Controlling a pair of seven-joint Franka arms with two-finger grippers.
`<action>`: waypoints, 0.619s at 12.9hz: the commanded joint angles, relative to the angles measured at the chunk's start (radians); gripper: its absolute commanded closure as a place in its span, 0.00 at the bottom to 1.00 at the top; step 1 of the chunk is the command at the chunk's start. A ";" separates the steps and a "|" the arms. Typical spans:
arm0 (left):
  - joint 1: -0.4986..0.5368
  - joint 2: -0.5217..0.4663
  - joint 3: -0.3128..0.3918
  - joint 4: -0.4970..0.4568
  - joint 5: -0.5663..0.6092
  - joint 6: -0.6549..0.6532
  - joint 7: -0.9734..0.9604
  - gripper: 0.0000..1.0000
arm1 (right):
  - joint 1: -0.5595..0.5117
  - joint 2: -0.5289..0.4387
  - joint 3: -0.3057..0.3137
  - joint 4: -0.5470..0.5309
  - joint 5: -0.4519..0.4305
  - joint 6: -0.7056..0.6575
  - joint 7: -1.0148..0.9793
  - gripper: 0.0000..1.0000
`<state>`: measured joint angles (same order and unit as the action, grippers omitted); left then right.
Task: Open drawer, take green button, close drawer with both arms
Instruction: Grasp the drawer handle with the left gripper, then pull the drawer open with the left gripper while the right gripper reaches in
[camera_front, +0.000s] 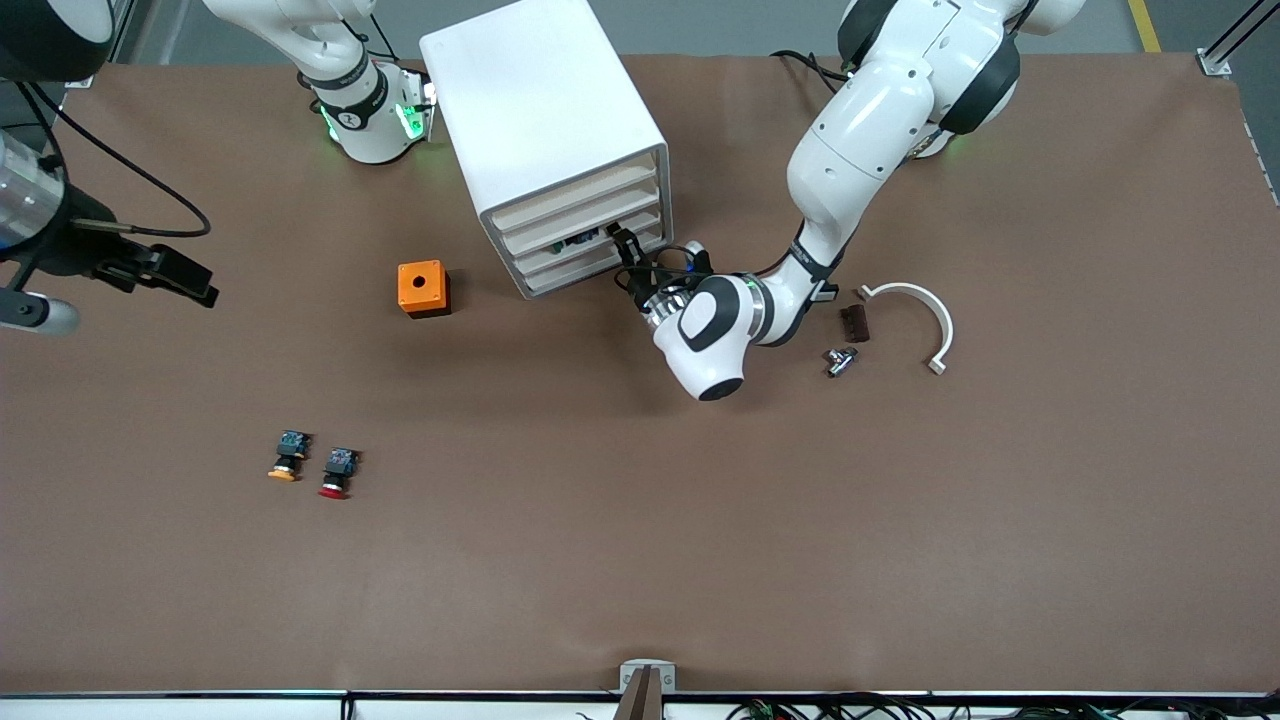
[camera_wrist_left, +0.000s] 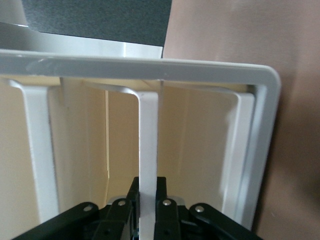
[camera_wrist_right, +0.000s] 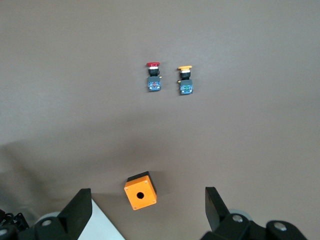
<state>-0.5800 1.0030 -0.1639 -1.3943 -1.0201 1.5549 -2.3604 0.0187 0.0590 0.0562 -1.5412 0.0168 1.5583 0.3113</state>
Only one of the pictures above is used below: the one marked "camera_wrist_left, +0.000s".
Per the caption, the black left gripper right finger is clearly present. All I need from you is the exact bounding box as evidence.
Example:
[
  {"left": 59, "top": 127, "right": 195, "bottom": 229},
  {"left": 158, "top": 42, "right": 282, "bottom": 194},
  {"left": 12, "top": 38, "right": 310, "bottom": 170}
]
[{"left": 153, "top": 176, "right": 182, "bottom": 240}]

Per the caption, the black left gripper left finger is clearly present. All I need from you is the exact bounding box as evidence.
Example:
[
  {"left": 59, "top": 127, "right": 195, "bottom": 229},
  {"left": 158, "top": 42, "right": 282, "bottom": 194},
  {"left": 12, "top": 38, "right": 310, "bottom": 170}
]
[{"left": 94, "top": 176, "right": 141, "bottom": 240}]

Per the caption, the white plastic compartment tray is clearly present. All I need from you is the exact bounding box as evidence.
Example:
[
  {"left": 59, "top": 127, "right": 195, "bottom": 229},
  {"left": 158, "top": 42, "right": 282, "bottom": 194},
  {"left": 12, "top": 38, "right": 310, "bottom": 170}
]
[{"left": 0, "top": 22, "right": 281, "bottom": 235}]

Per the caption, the dark grey textured panel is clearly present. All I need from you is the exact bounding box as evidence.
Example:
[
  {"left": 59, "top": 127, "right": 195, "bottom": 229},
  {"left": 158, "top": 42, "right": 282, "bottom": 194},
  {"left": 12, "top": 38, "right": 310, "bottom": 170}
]
[{"left": 21, "top": 0, "right": 173, "bottom": 48}]

